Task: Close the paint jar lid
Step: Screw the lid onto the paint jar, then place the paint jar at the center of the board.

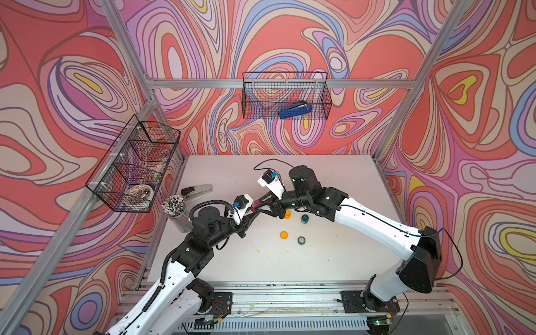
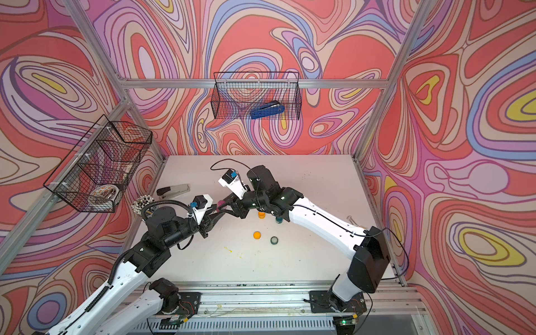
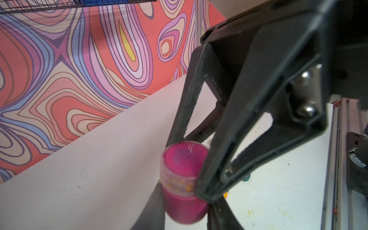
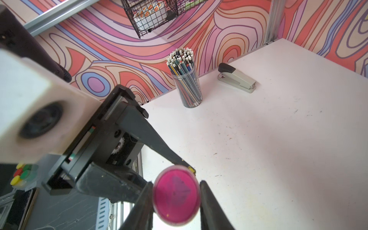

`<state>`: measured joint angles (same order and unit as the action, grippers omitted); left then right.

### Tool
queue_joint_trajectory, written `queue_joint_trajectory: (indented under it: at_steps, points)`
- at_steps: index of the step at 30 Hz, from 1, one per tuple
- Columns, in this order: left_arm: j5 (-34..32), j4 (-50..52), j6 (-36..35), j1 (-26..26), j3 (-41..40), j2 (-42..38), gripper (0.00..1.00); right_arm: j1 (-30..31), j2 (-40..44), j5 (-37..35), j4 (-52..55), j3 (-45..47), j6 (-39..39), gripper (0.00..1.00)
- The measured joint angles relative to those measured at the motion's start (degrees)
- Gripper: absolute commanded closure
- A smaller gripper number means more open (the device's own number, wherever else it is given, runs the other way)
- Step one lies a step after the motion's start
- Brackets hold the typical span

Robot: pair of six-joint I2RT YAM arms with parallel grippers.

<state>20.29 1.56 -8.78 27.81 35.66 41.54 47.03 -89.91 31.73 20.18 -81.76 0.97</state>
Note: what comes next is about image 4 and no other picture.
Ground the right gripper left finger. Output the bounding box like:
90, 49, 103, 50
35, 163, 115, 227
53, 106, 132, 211
119, 182, 154, 230

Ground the left black wire basket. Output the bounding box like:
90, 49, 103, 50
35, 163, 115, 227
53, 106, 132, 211
121, 0, 204, 38

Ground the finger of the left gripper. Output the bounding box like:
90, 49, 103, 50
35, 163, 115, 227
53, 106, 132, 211
117, 106, 196, 174
75, 162, 147, 203

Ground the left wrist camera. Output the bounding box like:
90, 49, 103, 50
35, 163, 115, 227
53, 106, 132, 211
1, 49, 101, 163

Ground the coloured button box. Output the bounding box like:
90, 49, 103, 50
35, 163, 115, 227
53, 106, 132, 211
10, 163, 39, 191

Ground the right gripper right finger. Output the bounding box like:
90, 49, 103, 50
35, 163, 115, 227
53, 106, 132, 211
200, 180, 234, 230

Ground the grey stapler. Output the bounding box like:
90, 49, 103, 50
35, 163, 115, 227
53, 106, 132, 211
218, 63, 256, 94

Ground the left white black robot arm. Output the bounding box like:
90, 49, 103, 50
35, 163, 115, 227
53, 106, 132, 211
1, 5, 196, 202

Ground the cup of pencils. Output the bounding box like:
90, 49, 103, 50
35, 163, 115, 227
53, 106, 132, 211
166, 48, 203, 108

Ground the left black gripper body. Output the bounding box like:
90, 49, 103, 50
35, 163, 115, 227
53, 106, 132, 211
43, 85, 148, 196

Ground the magenta paint jar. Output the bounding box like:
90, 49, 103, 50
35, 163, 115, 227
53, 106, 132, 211
152, 165, 201, 226

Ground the magenta jar lid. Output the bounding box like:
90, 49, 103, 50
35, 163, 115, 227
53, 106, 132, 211
152, 165, 201, 226

